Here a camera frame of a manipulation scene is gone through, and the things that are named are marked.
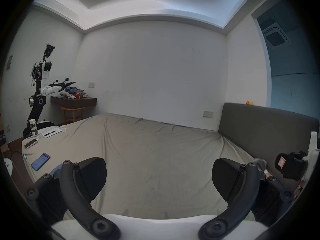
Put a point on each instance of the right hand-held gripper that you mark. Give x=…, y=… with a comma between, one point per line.
x=313, y=149

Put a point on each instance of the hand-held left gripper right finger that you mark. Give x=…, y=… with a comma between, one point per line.
x=246, y=194

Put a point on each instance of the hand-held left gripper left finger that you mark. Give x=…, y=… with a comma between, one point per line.
x=75, y=196

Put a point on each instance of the grey padded headboard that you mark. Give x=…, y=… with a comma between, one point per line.
x=262, y=129

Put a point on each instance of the blue phone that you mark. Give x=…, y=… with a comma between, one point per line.
x=40, y=161

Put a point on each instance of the black pen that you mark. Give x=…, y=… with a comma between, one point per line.
x=50, y=133

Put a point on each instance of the white paper sheet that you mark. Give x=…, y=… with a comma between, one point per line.
x=53, y=131

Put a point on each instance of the white round device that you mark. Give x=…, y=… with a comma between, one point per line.
x=8, y=166

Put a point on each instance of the yellow and orange toy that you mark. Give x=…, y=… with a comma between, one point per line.
x=250, y=103

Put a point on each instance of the white bottle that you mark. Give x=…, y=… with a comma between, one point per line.
x=33, y=127

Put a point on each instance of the bed with beige sheet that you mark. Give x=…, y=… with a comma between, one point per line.
x=150, y=159

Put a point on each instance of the wooden stool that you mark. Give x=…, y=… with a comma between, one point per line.
x=72, y=111

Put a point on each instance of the black and white robot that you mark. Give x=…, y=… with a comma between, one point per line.
x=46, y=66

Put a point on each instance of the white wall socket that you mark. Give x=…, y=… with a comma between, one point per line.
x=208, y=114
x=91, y=84

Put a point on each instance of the dark wooden wall shelf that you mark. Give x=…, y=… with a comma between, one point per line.
x=75, y=101

